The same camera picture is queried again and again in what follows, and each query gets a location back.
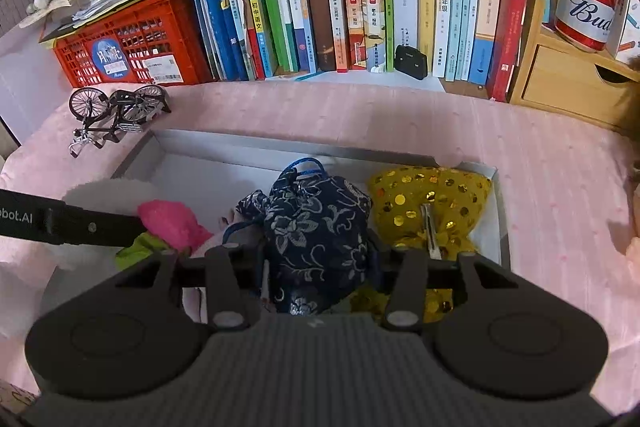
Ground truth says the pale pink cloth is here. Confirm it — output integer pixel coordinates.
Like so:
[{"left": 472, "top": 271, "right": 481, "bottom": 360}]
[{"left": 182, "top": 206, "right": 266, "bottom": 323}]

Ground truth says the black miniature bag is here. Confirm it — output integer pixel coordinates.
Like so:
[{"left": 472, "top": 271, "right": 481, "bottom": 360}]
[{"left": 393, "top": 44, "right": 430, "bottom": 81}]

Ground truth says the red plastic crate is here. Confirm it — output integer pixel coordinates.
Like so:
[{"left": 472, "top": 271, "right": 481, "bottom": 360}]
[{"left": 52, "top": 0, "right": 213, "bottom": 88}]

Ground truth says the yellow sequin bow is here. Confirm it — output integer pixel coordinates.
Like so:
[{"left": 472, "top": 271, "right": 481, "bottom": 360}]
[{"left": 350, "top": 165, "right": 493, "bottom": 325}]

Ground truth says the pink flower plush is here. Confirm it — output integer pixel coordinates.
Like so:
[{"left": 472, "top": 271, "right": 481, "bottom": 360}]
[{"left": 116, "top": 200, "right": 215, "bottom": 273}]

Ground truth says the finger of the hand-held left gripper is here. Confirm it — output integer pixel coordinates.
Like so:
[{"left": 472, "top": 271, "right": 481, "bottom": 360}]
[{"left": 52, "top": 202, "right": 144, "bottom": 248}]

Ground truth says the white pencil-print box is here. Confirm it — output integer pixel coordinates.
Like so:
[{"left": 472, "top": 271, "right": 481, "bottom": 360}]
[{"left": 605, "top": 0, "right": 640, "bottom": 66}]

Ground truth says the black bicycle model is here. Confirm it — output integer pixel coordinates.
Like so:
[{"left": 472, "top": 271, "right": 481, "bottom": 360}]
[{"left": 68, "top": 84, "right": 172, "bottom": 158}]

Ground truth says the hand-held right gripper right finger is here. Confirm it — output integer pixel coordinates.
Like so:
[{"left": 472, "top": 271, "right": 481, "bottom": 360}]
[{"left": 372, "top": 251, "right": 521, "bottom": 332}]

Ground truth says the navy floral drawstring bag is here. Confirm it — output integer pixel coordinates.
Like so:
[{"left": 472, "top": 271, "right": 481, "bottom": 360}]
[{"left": 235, "top": 158, "right": 383, "bottom": 315}]

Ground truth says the white cardboard box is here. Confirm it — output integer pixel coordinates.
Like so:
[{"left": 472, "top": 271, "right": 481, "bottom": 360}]
[{"left": 111, "top": 128, "right": 512, "bottom": 288}]

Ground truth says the wooden drawer box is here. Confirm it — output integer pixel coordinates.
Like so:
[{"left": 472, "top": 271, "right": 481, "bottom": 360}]
[{"left": 507, "top": 0, "right": 640, "bottom": 135}]

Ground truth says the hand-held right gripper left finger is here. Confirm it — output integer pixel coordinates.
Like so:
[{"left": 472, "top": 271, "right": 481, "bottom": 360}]
[{"left": 114, "top": 244, "right": 263, "bottom": 332}]

